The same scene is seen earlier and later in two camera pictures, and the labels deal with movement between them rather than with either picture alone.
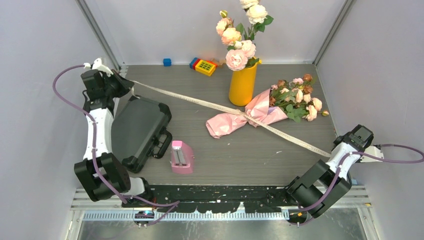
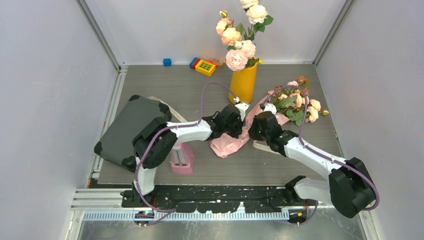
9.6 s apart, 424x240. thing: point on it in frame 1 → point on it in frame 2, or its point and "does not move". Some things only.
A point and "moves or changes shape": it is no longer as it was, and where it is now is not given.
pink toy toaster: x=181 y=158 does not move
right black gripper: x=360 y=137 → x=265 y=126
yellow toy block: x=203 y=67 does not move
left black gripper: x=125 y=85 → x=239 y=131
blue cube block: x=167 y=62 does not move
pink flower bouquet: x=292 y=99 moves or changes shape
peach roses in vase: x=242 y=49 does not move
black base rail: x=215 y=198 does not move
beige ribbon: x=230 y=109 → x=172 y=112
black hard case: x=138 y=131 does not move
